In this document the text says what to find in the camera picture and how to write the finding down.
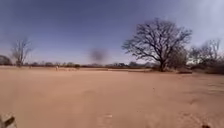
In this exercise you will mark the large bare tree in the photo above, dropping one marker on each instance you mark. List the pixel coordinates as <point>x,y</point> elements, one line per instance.
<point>161,50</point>

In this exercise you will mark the distant row of bushes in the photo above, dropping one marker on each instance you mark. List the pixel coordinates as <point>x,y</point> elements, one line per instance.
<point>100,65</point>

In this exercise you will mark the small bare tree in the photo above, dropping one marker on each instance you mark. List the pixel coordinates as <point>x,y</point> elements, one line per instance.
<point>20,53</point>

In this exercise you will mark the robot's own part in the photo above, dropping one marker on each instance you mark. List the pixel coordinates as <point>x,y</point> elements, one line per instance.
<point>7,121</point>

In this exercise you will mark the bare trees and shrubs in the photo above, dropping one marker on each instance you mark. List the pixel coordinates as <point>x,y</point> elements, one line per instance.
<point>208,58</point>

